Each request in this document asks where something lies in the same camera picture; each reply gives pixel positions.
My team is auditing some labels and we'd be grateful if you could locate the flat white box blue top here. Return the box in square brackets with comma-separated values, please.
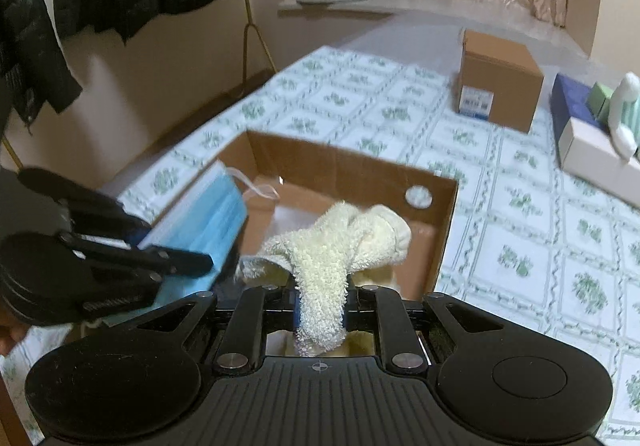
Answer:
[550, 73, 640, 209]

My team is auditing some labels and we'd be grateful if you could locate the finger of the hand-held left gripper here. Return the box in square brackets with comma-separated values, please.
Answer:
[17, 167, 152, 239]
[59, 232, 216, 280]

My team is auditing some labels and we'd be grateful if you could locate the small green box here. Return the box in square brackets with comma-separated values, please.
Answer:
[586, 82, 615, 122]

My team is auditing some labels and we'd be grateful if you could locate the cardboard tray box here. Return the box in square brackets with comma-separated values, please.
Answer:
[200, 128, 460, 302]

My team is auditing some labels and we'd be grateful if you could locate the plastic covered mattress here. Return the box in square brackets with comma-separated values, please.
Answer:
[345, 8, 596, 77]

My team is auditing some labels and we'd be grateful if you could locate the brown cardboard box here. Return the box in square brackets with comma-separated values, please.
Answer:
[457, 27, 546, 134]

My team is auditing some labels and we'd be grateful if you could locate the cream fluffy towel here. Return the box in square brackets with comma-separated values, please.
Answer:
[239, 200, 413, 357]

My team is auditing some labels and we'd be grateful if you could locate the blue face mask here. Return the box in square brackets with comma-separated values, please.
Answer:
[102, 161, 281, 327]

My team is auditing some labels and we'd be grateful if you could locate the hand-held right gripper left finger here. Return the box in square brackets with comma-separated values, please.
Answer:
[135, 283, 301, 377]

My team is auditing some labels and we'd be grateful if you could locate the person's left hand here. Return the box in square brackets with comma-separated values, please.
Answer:
[0, 313, 27, 357]

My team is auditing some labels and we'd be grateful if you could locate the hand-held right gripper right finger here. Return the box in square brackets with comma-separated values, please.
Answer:
[345, 283, 506, 377]

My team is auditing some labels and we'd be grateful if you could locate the white bunny plush toy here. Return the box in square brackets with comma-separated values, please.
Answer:
[607, 71, 640, 162]

